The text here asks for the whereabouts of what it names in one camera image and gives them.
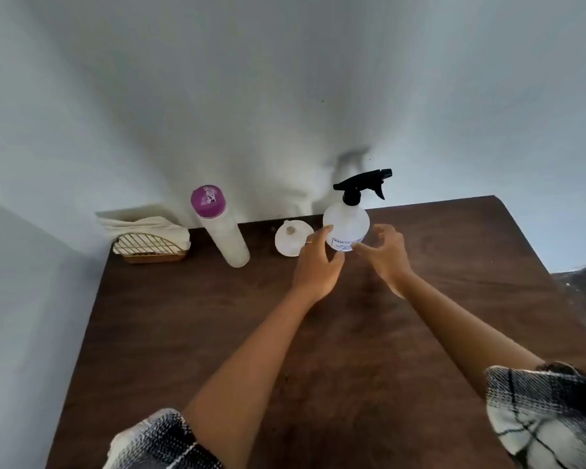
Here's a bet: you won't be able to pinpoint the white plastic funnel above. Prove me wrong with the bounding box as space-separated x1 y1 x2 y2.
274 220 315 258

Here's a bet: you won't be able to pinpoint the black spray trigger head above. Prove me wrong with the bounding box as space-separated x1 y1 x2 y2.
333 168 393 206

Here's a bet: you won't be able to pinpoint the dark wooden table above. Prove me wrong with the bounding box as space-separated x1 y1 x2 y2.
46 195 586 469

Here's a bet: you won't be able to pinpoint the tall frosted clear bottle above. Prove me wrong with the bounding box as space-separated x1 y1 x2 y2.
195 205 251 269

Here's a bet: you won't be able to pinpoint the person's right hand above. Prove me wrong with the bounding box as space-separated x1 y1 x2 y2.
351 223 415 298

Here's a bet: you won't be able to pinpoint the gold wire napkin holder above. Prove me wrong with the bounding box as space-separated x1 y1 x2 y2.
112 233 189 265

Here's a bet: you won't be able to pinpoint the person's left forearm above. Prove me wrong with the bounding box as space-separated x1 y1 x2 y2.
181 287 319 469

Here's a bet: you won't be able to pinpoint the white spray bottle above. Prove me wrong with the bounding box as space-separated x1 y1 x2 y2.
322 199 371 253

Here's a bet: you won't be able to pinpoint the white paper napkins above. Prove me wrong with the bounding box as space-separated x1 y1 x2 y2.
96 215 192 255

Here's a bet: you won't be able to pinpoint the person's right forearm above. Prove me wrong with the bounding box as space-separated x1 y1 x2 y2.
393 272 546 401

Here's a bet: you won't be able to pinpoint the purple bottle cap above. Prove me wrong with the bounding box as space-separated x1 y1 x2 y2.
191 184 227 220

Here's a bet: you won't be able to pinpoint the person's left hand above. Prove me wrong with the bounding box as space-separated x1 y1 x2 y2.
290 225 346 304

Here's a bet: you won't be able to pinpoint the black white plaid shirt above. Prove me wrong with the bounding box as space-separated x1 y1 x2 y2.
102 362 586 469

